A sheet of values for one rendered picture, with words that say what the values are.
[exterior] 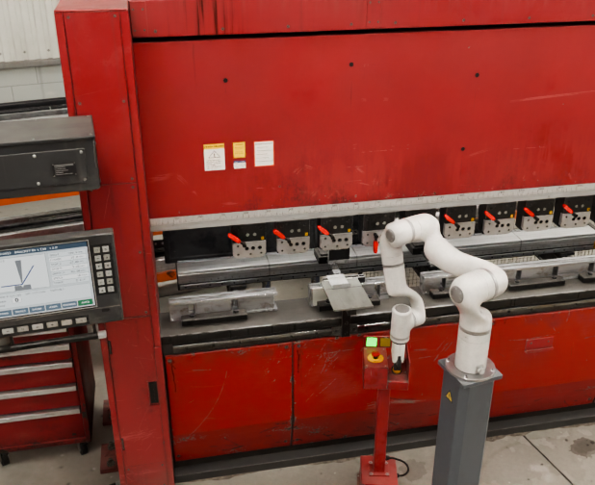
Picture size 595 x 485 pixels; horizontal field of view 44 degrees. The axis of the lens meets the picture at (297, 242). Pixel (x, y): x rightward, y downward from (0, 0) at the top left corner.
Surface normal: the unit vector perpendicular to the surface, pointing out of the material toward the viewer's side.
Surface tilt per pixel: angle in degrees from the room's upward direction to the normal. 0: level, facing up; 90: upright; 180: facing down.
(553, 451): 0
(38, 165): 90
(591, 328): 90
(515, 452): 0
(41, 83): 90
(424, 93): 90
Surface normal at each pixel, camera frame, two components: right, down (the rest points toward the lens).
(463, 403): -0.39, 0.40
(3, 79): 0.38, 0.41
